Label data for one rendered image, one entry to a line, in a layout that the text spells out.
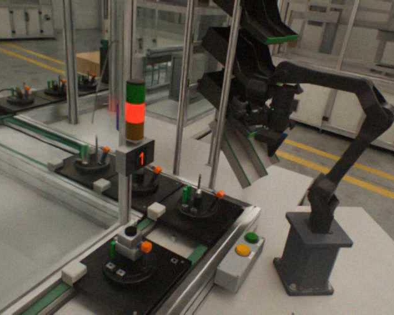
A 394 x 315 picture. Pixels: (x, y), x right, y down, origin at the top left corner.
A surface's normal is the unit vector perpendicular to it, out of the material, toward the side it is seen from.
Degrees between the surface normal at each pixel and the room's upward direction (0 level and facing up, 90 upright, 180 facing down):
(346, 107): 90
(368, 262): 0
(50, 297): 0
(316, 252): 90
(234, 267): 0
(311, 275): 90
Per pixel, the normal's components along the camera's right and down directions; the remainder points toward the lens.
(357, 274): 0.11, -0.89
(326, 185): -0.33, -0.11
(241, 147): 0.61, -0.38
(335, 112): -0.62, 0.29
